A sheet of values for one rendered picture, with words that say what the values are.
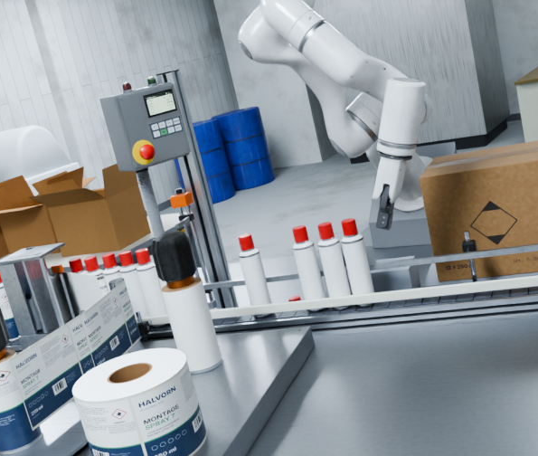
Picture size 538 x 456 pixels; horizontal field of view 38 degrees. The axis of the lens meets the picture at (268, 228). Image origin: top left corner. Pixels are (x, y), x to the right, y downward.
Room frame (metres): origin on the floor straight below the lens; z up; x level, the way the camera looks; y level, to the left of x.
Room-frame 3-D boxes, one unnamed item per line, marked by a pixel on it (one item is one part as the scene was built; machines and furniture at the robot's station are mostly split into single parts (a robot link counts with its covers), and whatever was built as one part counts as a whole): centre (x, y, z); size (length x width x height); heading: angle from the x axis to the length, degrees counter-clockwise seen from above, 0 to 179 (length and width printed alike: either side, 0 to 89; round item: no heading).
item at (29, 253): (1.97, 0.60, 1.14); 0.14 x 0.11 x 0.01; 68
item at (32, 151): (6.80, 1.88, 0.66); 0.66 x 0.59 x 1.31; 147
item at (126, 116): (2.02, 0.24, 1.38); 0.17 x 0.10 x 0.19; 123
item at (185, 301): (1.61, 0.21, 1.03); 0.09 x 0.09 x 0.30
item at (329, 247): (1.77, -0.13, 0.98); 0.05 x 0.05 x 0.20
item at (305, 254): (1.80, -0.07, 0.98); 0.05 x 0.05 x 0.20
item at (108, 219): (3.68, 0.77, 0.97); 0.51 x 0.42 x 0.37; 152
